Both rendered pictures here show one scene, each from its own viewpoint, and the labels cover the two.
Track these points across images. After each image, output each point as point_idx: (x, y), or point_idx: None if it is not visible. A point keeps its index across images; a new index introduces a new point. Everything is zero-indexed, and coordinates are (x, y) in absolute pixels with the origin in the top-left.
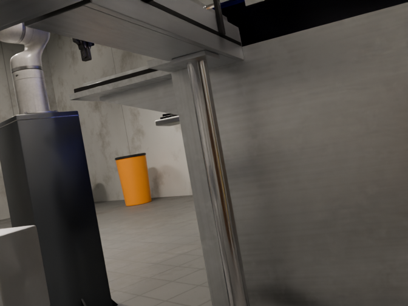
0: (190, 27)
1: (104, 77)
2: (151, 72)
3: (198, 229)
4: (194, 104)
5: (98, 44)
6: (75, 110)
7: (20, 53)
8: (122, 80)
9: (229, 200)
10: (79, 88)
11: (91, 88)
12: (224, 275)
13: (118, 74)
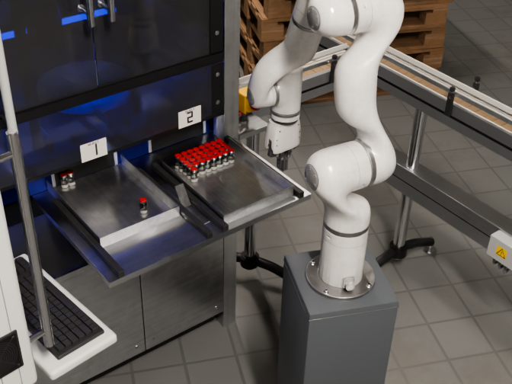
0: None
1: (274, 171)
2: (248, 147)
3: (236, 248)
4: (259, 136)
5: (328, 92)
6: (287, 254)
7: (355, 193)
8: (267, 161)
9: None
10: (299, 188)
11: (291, 179)
12: (256, 225)
13: (264, 164)
